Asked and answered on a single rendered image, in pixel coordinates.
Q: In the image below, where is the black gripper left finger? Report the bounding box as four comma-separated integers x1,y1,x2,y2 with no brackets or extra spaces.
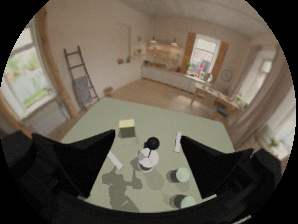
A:
32,129,116,198

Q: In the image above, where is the glass french press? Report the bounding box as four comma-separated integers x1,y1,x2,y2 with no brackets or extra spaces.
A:
138,137,160,173

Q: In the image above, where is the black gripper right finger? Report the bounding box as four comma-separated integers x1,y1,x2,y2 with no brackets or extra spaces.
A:
180,135,254,200

